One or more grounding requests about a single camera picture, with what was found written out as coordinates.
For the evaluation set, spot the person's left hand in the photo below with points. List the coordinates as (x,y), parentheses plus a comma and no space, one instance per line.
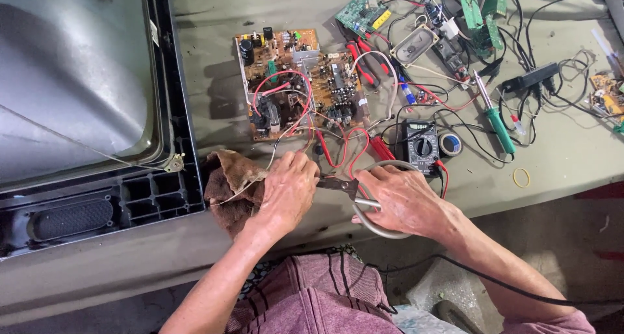
(287,192)

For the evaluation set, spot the person's right hand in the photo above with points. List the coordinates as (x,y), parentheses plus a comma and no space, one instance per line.
(409,202)

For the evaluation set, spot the red multimeter probe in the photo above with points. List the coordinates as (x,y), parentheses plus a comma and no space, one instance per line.
(324,149)

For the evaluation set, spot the black digital multimeter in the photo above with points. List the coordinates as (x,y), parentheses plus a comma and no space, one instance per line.
(421,146)

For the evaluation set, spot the brown cloth rag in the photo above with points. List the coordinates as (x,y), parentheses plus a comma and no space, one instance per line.
(229,173)

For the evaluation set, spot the roll of electrical tape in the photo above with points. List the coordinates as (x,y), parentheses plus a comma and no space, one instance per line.
(451,144)

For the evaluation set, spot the yellow rubber band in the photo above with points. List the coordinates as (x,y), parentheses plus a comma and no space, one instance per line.
(515,178)

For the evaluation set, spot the person's purple striped shirt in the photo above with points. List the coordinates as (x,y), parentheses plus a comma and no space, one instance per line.
(312,300)

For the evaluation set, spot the large brown circuit board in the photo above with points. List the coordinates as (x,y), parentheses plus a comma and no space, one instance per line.
(287,56)

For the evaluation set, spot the long black circuit module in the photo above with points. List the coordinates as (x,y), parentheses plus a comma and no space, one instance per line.
(448,51)

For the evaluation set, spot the oval grey speaker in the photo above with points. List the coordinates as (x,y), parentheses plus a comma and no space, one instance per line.
(414,45)

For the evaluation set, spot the black power adapter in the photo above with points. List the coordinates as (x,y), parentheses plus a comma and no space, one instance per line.
(531,76)

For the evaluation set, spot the green board with yellow connector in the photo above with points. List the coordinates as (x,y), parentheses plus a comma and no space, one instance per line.
(358,13)

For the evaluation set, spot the green circuit board assembly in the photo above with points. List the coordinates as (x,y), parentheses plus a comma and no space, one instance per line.
(480,22)

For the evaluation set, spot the small brown circuit board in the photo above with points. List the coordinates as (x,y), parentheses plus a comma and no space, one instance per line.
(607,97)

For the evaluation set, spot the grey CRT television set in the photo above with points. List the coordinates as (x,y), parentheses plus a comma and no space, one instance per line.
(83,90)

